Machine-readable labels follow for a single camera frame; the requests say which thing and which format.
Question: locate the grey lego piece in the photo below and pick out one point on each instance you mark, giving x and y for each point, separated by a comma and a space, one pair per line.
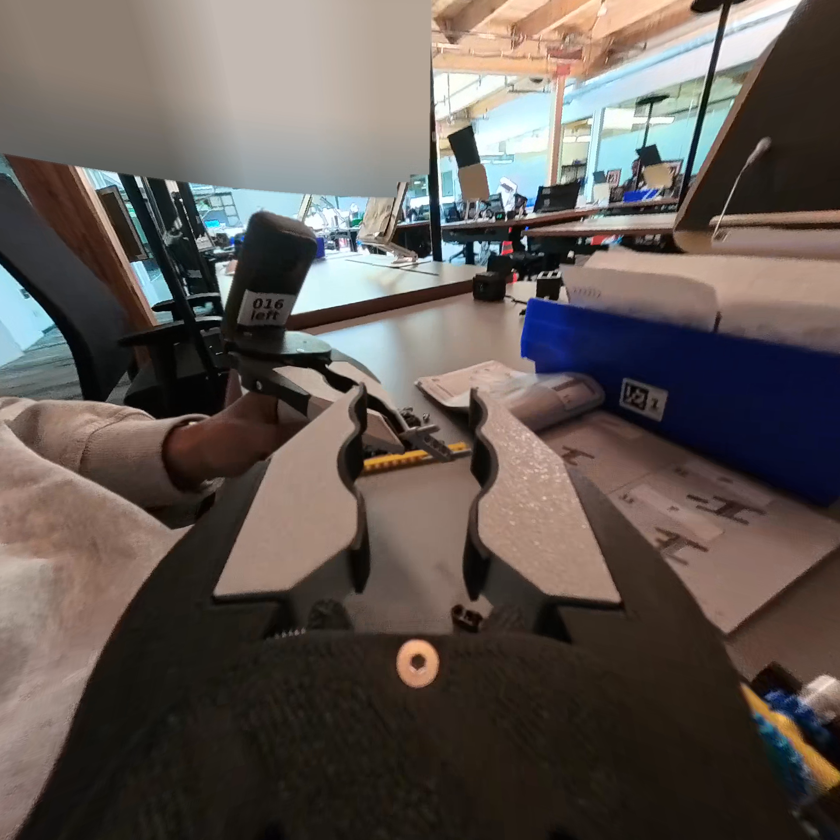
426, 435

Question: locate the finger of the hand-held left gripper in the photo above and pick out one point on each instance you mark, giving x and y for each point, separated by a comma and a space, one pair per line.
382, 430

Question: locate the clear plastic parts bag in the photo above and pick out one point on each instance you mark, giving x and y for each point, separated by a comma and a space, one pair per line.
568, 394

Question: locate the lego instruction booklet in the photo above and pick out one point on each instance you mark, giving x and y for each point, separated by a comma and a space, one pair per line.
459, 384

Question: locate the black vertical pole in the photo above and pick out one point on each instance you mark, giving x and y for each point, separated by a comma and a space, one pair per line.
436, 164

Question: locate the small black cube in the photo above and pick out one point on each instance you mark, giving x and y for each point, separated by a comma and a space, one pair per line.
548, 285
489, 287

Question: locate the black office chair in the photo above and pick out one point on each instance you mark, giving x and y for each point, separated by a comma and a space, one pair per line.
59, 295

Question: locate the person's left forearm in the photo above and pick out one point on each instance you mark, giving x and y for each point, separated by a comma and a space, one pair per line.
85, 446

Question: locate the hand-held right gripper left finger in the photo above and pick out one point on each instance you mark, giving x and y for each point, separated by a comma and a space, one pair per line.
295, 505

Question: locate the person's left hand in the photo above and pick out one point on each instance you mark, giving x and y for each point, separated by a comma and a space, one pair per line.
216, 436

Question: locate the grey gooseneck microphone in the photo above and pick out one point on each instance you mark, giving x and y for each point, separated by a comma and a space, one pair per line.
740, 187

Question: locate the yellow lego beam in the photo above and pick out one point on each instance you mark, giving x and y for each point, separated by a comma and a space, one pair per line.
410, 459

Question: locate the background office desk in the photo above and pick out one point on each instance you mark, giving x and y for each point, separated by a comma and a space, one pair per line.
367, 289

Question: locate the black lamp pole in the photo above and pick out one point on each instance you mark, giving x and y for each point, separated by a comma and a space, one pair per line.
712, 79

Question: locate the white paper bag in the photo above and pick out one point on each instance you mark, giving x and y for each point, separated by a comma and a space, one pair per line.
640, 292
781, 295

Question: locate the cardboard stand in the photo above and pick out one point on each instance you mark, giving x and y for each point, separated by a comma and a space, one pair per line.
380, 223

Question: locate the small black lego piece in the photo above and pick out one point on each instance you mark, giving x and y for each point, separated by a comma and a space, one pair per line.
466, 617

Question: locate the pile of loose lego pieces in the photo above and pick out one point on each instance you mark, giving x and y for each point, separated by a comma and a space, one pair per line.
787, 722

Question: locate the blue plastic bin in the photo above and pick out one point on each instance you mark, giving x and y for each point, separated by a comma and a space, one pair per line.
722, 407

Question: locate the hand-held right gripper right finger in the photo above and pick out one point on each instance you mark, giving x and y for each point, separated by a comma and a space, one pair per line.
541, 518

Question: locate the dark leaning board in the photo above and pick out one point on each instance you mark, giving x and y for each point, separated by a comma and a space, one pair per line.
781, 131

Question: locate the printed instruction sheet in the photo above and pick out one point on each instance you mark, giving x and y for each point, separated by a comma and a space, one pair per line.
689, 531

